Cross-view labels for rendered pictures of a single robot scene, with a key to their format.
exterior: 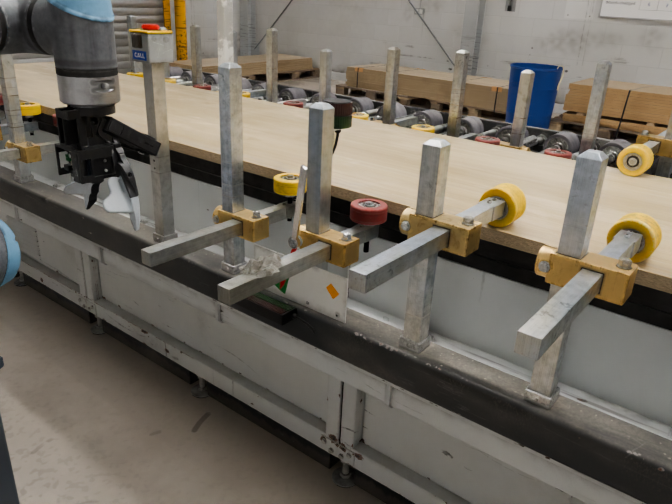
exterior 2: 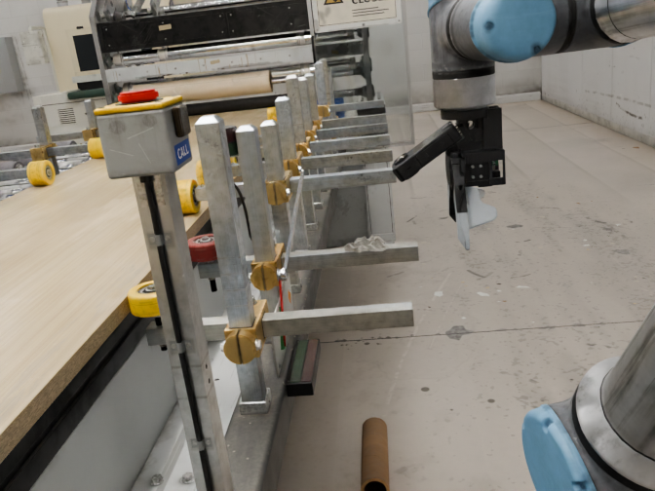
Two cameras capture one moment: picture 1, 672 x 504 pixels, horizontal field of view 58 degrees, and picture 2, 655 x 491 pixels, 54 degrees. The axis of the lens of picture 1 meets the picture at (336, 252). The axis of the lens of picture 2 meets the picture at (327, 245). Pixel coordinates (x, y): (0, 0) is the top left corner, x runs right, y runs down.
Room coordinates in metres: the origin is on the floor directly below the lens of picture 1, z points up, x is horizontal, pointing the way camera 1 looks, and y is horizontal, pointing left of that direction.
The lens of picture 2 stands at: (1.67, 1.11, 1.27)
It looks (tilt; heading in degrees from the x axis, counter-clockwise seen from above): 18 degrees down; 239
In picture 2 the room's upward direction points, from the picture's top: 7 degrees counter-clockwise
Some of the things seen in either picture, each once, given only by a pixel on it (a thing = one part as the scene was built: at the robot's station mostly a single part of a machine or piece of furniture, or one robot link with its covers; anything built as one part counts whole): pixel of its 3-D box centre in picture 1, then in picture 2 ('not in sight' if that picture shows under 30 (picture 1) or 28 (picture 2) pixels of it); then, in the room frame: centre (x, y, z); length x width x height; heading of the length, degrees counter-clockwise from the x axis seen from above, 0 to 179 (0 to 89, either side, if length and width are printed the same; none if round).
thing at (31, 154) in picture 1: (22, 150); not in sight; (1.89, 1.02, 0.81); 0.13 x 0.06 x 0.05; 53
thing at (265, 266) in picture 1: (264, 262); (366, 241); (0.98, 0.13, 0.87); 0.09 x 0.07 x 0.02; 143
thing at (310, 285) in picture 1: (297, 282); (284, 321); (1.15, 0.08, 0.75); 0.26 x 0.01 x 0.10; 53
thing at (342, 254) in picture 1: (326, 243); (267, 266); (1.14, 0.02, 0.85); 0.13 x 0.06 x 0.05; 53
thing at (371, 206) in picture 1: (367, 227); (210, 264); (1.23, -0.07, 0.85); 0.08 x 0.08 x 0.11
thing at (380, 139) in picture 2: not in sight; (307, 146); (0.67, -0.58, 0.95); 0.50 x 0.04 x 0.04; 143
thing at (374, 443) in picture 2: not in sight; (374, 457); (0.74, -0.27, 0.04); 0.30 x 0.08 x 0.08; 53
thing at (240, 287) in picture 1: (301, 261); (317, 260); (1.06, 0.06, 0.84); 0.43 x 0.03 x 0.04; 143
